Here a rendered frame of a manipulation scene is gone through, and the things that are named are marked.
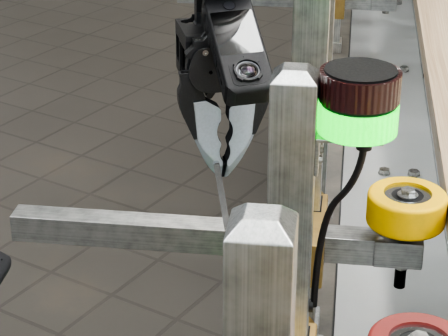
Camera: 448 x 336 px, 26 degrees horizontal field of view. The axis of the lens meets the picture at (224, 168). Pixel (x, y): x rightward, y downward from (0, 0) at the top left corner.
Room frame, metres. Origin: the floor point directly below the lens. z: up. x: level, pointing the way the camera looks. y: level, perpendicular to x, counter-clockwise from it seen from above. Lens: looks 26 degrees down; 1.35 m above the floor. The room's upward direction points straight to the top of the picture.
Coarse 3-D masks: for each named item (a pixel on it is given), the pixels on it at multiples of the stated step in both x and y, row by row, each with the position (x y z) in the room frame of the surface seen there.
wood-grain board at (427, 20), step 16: (416, 0) 1.59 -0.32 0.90; (432, 0) 1.58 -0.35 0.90; (416, 16) 1.55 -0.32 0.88; (432, 16) 1.49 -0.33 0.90; (432, 32) 1.41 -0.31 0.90; (432, 48) 1.33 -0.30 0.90; (432, 64) 1.26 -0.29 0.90; (432, 80) 1.20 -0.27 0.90; (432, 96) 1.14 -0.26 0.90; (432, 112) 1.11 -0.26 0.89; (432, 128) 1.09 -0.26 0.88
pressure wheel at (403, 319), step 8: (408, 312) 0.66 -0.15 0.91; (384, 320) 0.64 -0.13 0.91; (392, 320) 0.64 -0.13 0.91; (400, 320) 0.64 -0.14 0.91; (408, 320) 0.64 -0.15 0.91; (416, 320) 0.64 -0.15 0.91; (424, 320) 0.64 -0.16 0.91; (432, 320) 0.64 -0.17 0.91; (440, 320) 0.64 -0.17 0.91; (376, 328) 0.63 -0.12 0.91; (384, 328) 0.63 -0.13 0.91; (392, 328) 0.63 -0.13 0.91; (400, 328) 0.64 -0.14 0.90; (408, 328) 0.64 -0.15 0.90; (416, 328) 0.64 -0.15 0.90; (424, 328) 0.64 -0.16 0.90; (432, 328) 0.64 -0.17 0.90; (440, 328) 0.63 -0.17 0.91
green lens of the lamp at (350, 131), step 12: (324, 108) 0.66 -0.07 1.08; (396, 108) 0.66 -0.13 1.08; (324, 120) 0.65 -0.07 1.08; (336, 120) 0.64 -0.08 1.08; (348, 120) 0.64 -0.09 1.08; (360, 120) 0.64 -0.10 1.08; (372, 120) 0.64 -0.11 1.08; (384, 120) 0.64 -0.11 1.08; (396, 120) 0.65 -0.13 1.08; (324, 132) 0.65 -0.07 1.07; (336, 132) 0.64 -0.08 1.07; (348, 132) 0.64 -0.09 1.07; (360, 132) 0.64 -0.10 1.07; (372, 132) 0.64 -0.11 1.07; (384, 132) 0.64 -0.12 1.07; (396, 132) 0.65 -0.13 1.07; (348, 144) 0.64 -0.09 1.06; (360, 144) 0.64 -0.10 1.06; (372, 144) 0.64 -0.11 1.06
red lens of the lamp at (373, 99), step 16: (320, 80) 0.66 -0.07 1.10; (336, 80) 0.65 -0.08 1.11; (400, 80) 0.65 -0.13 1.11; (320, 96) 0.66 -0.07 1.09; (336, 96) 0.64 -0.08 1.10; (352, 96) 0.64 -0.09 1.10; (368, 96) 0.64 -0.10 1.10; (384, 96) 0.64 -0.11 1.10; (400, 96) 0.66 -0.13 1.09; (352, 112) 0.64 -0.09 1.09; (368, 112) 0.64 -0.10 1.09; (384, 112) 0.64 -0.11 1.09
